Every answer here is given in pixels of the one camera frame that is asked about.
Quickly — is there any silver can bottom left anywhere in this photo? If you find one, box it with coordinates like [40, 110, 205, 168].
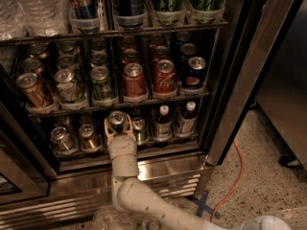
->
[50, 126, 77, 155]

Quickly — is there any front pepsi can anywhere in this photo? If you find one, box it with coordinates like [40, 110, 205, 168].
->
[183, 57, 206, 89]

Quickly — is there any clear plastic bin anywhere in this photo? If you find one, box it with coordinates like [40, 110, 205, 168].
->
[91, 197, 199, 230]

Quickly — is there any right green monster can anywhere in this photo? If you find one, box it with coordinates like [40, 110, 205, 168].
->
[188, 0, 224, 24]

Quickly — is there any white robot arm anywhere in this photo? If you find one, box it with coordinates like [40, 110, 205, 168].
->
[105, 110, 292, 230]

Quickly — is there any front green soda can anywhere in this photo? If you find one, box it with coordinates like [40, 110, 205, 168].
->
[89, 66, 115, 102]

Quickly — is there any left white-capped bottle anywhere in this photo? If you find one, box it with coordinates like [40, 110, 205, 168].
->
[153, 104, 172, 140]

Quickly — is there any front white soda can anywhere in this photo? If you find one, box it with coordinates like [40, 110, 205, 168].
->
[54, 69, 87, 110]

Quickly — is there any front red soda can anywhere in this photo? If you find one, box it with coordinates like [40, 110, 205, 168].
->
[123, 63, 147, 102]

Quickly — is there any left green monster can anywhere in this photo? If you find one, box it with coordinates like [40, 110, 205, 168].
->
[151, 0, 182, 26]

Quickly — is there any green monster can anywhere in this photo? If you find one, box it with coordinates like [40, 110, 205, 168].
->
[151, 0, 182, 26]
[188, 0, 224, 24]

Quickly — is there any open fridge door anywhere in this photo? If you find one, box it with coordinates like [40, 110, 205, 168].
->
[202, 0, 303, 166]

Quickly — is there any tall dark blue can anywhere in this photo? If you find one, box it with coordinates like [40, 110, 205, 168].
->
[114, 0, 145, 28]

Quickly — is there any right white-capped bottle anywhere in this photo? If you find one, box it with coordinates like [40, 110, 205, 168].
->
[176, 101, 197, 137]

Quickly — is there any front coca-cola can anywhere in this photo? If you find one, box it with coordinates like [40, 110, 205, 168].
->
[153, 59, 176, 99]

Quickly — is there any white soda can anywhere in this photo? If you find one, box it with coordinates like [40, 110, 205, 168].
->
[54, 69, 87, 110]
[57, 54, 79, 71]

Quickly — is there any orange power cable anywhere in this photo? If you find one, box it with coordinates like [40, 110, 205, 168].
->
[209, 140, 246, 230]

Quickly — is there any stainless steel fridge body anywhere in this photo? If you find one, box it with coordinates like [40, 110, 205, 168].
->
[0, 0, 267, 230]

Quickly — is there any silver blue redbull can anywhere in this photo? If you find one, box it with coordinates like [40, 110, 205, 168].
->
[107, 110, 127, 134]

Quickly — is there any front gold soda can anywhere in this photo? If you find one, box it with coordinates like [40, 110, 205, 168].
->
[16, 73, 54, 108]

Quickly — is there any gold soda can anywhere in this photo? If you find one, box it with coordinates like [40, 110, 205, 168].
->
[16, 73, 54, 108]
[22, 57, 48, 77]

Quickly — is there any tall redbull can top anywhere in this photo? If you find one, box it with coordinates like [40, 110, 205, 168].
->
[69, 0, 104, 34]

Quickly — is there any red soda can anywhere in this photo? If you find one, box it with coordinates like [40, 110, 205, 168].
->
[121, 49, 140, 66]
[123, 63, 147, 102]

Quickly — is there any green soda can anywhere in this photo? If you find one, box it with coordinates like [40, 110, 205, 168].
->
[90, 51, 108, 67]
[89, 66, 115, 102]

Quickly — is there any coca-cola can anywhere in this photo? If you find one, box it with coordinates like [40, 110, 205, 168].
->
[153, 59, 176, 99]
[152, 46, 170, 62]

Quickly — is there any large clear water bottle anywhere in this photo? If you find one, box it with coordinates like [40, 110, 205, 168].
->
[17, 0, 69, 36]

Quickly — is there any pepsi can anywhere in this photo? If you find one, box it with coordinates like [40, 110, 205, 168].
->
[183, 57, 206, 89]
[179, 43, 198, 64]

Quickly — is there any gold can bottom shelf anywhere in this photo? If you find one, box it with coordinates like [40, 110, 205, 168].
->
[79, 124, 101, 152]

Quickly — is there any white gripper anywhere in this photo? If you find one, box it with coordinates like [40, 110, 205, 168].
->
[104, 114, 137, 160]

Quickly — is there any white-capped bottle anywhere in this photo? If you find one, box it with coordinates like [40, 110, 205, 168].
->
[153, 104, 172, 140]
[176, 101, 197, 137]

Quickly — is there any green can bottom shelf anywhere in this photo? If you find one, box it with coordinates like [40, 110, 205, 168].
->
[132, 117, 148, 145]

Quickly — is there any blue tape cross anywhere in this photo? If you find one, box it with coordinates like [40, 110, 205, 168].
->
[191, 190, 213, 217]

